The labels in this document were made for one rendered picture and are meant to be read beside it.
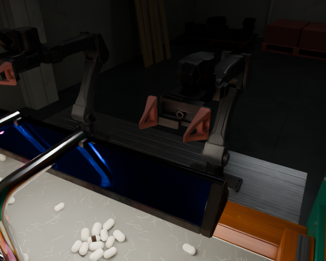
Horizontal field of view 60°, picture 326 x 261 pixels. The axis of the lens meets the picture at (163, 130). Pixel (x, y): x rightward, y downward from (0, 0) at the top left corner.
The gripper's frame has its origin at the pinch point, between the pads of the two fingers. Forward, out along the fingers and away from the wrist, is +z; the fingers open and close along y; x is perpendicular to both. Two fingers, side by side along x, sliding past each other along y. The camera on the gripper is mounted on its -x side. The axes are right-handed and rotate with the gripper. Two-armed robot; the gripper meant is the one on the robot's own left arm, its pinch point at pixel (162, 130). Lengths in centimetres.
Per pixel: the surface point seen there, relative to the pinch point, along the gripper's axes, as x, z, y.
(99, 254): 31.5, 11.6, -10.9
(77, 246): 31.5, 12.5, -17.2
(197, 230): 2.1, 16.8, 14.6
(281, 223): 31.0, -18.2, 25.1
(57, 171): 1.4, 17.6, -10.0
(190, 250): 31.6, 0.1, 7.3
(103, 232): 31.3, 6.4, -14.0
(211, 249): 33.3, -3.8, 11.5
